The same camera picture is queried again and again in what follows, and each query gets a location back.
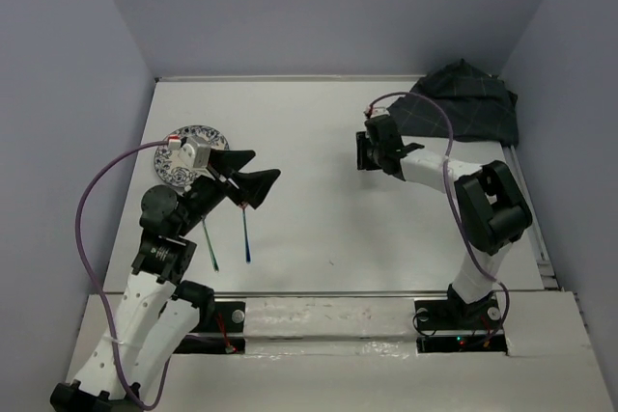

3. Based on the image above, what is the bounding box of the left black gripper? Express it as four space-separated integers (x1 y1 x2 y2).
175 148 280 236

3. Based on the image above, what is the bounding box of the dark checked cloth napkin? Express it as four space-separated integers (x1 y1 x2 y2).
388 60 520 147

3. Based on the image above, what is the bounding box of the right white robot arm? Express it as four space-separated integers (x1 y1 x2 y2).
355 115 532 337

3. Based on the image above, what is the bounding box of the iridescent spoon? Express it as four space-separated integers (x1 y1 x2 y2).
240 203 252 264

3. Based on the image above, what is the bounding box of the blue floral plate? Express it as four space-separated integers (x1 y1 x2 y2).
154 124 230 190

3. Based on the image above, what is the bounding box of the iridescent fork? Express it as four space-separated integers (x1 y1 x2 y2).
201 219 220 273

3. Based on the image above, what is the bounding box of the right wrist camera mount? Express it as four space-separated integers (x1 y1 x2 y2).
364 105 389 120

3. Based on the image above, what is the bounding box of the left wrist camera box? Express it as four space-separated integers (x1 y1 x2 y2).
179 136 211 170

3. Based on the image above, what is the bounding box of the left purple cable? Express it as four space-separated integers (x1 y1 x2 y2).
76 140 180 411

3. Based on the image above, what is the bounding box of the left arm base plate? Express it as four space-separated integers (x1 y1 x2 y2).
174 300 246 355

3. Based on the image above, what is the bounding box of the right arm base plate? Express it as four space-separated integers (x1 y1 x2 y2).
412 297 508 354

